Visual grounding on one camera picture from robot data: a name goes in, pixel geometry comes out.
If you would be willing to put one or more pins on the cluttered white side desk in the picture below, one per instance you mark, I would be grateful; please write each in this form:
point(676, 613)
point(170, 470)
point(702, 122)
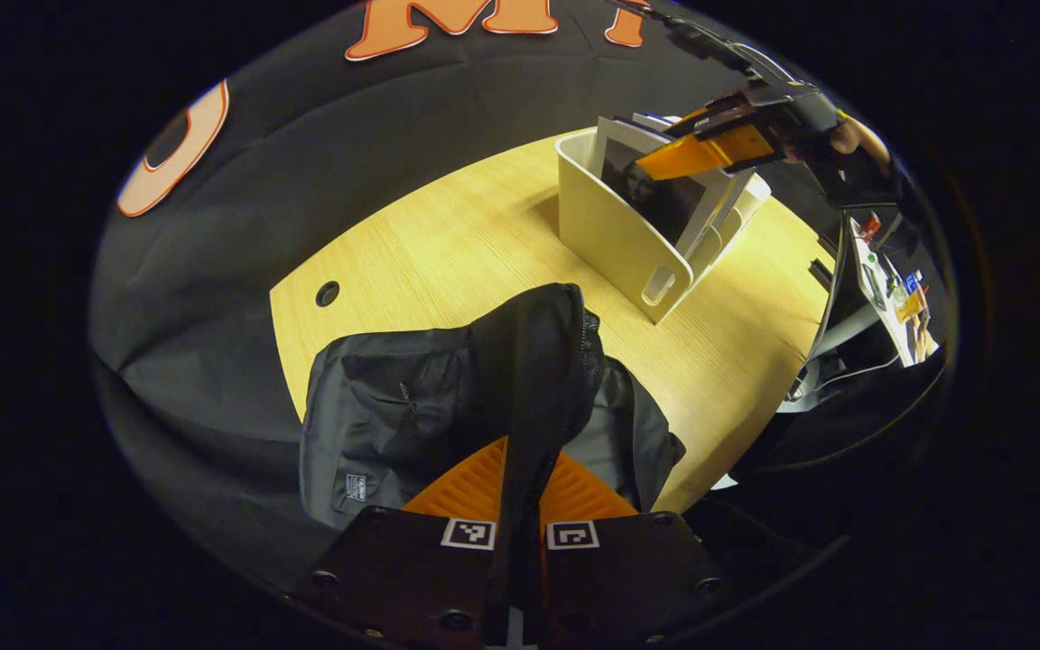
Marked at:
point(872, 271)

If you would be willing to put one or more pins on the white bookshelf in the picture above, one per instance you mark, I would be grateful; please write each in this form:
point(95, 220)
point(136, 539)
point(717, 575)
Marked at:
point(610, 235)

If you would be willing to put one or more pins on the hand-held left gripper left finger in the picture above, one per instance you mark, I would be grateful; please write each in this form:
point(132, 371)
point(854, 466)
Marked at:
point(394, 578)

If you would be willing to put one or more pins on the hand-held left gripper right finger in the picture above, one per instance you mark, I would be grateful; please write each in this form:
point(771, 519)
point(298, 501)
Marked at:
point(628, 578)

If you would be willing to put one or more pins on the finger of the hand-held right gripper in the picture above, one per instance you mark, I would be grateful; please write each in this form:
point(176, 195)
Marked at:
point(719, 149)
point(719, 110)

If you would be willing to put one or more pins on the white portrait cover book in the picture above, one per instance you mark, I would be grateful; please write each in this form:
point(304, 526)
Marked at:
point(655, 194)

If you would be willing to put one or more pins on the black schoolbag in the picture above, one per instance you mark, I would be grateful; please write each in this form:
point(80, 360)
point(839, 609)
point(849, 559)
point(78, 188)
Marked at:
point(394, 397)

